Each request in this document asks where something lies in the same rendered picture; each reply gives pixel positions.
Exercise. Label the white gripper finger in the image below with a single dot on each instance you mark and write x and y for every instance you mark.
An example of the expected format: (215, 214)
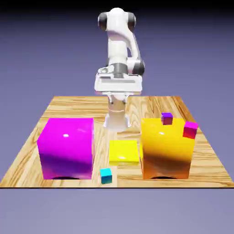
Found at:
(110, 98)
(126, 98)

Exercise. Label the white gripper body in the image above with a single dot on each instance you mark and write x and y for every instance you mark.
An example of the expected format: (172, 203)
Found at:
(118, 84)

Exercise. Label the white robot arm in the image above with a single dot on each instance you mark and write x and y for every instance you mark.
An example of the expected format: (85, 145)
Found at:
(117, 36)

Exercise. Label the small purple cube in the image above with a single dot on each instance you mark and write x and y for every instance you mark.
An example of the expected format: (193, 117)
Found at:
(167, 118)

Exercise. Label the small pink cube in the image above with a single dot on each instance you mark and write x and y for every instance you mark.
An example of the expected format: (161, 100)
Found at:
(190, 130)

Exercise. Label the small cyan cube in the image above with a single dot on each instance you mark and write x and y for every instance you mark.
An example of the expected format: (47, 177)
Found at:
(106, 175)

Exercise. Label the large yellow box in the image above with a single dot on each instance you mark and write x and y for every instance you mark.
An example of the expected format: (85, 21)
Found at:
(124, 151)

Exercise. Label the large orange box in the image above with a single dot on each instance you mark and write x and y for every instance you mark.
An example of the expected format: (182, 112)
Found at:
(166, 149)

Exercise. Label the large magenta box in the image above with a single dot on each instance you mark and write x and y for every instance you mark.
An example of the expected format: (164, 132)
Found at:
(66, 148)

